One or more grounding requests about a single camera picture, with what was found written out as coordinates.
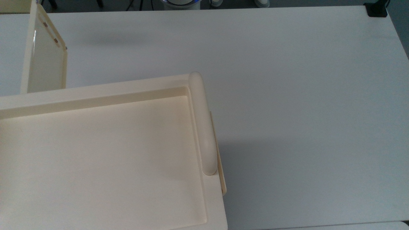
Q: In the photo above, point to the cream cabinet door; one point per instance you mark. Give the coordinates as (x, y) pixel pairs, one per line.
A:
(44, 64)

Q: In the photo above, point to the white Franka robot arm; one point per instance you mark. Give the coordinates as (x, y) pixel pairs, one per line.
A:
(180, 3)

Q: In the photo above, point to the cream plastic cabinet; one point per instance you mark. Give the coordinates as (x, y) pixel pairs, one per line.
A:
(102, 159)

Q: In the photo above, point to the white shoe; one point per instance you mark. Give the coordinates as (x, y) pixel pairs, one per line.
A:
(262, 3)
(216, 3)

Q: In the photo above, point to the black stand table clamp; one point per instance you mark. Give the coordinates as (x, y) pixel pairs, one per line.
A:
(377, 9)

